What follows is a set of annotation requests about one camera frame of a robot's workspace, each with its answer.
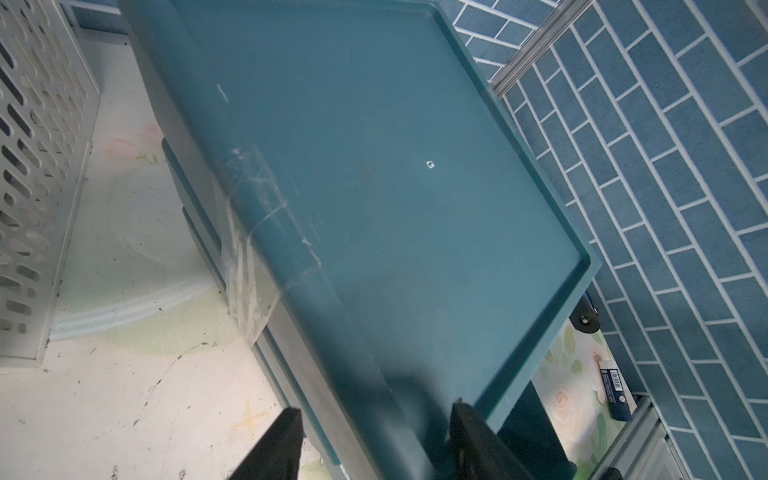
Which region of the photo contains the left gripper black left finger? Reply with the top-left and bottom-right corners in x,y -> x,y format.
228,407 -> 304,480

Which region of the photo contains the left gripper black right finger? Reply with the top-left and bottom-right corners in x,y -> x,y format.
449,401 -> 533,480

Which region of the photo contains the teal drawer cabinet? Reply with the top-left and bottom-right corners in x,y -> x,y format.
119,1 -> 599,479

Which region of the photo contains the black blue tool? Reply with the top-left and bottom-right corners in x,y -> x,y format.
569,293 -> 633,423

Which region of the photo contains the cream mesh file organizer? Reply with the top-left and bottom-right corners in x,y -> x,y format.
1,0 -> 100,370

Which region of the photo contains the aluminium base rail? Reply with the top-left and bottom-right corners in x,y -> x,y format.
590,396 -> 690,480

